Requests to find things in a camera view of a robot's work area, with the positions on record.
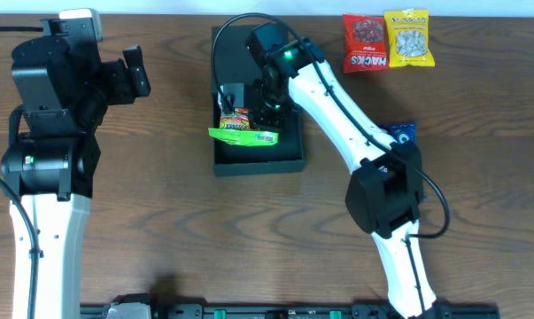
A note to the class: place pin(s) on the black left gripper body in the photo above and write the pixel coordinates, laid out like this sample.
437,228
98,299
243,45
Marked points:
136,73

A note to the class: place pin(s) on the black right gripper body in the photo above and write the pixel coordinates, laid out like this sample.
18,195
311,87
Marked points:
247,105

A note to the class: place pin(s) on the green Haribo candy bag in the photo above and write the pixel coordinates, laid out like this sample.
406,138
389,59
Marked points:
235,129

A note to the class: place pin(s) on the black box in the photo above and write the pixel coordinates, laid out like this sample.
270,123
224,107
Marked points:
234,64

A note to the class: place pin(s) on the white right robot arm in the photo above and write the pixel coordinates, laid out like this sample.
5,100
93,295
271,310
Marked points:
386,185

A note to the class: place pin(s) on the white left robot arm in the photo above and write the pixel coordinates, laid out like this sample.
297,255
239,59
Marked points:
51,183

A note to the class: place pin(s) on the blue Oreo cookie pack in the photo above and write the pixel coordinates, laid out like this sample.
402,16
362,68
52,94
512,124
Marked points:
401,133

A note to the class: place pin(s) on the red Hacks candy bag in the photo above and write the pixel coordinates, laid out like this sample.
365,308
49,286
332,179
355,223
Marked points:
364,43

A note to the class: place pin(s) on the yellow snack bag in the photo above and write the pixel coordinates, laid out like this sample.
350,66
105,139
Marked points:
409,38

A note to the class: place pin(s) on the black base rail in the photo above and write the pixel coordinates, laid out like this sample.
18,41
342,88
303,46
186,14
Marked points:
144,305

